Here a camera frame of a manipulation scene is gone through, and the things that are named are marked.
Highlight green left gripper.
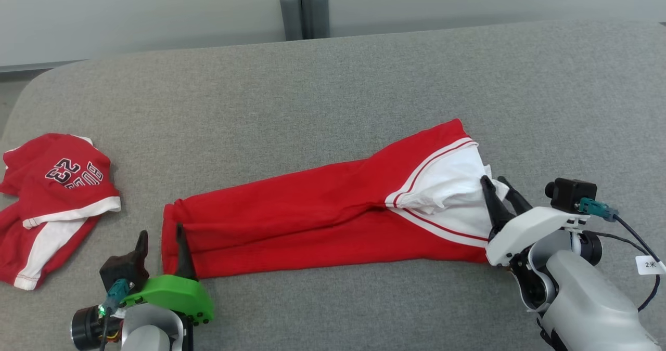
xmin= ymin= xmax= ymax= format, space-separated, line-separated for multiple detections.
xmin=124 ymin=223 xmax=215 ymax=324

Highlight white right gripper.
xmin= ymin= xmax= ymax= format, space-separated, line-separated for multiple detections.
xmin=479 ymin=175 xmax=591 ymax=267

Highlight red pants with white panels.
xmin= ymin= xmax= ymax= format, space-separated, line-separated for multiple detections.
xmin=161 ymin=119 xmax=510 ymax=280

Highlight red jersey shirt number 23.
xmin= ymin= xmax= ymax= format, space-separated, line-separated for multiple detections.
xmin=0 ymin=133 xmax=121 ymax=291

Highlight grey fabric sofa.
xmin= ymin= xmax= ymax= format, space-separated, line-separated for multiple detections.
xmin=0 ymin=18 xmax=666 ymax=351

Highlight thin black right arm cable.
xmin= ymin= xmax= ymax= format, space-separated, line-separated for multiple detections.
xmin=588 ymin=213 xmax=662 ymax=313

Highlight white cable tag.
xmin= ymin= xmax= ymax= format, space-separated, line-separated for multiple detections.
xmin=636 ymin=255 xmax=666 ymax=276

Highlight grey metal double post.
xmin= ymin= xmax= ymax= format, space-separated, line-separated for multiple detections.
xmin=279 ymin=0 xmax=330 ymax=41

